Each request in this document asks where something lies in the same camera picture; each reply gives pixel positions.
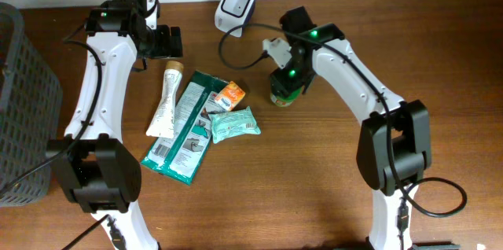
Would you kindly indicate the green white wipes package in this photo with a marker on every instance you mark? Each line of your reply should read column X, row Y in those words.
column 180, row 157

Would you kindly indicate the green lid jar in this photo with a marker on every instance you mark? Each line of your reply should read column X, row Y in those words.
column 284, row 98

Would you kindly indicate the white tube gold cap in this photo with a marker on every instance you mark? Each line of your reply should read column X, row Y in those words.
column 162, row 124

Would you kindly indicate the teal tissue pack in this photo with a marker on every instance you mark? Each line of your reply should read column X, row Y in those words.
column 231, row 124

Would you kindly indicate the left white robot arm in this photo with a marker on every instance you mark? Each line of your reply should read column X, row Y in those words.
column 91, row 164

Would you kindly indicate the small orange box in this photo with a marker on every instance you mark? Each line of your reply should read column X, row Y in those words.
column 230, row 96

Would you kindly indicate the white barcode scanner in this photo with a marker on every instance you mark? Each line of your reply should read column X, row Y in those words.
column 232, row 13

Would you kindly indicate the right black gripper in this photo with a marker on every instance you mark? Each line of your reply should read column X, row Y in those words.
column 283, row 83

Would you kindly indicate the dark grey plastic basket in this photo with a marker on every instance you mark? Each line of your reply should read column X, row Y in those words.
column 31, row 97

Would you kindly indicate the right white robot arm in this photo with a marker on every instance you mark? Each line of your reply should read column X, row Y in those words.
column 394, row 146

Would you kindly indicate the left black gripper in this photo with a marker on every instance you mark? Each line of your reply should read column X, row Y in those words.
column 166, row 42

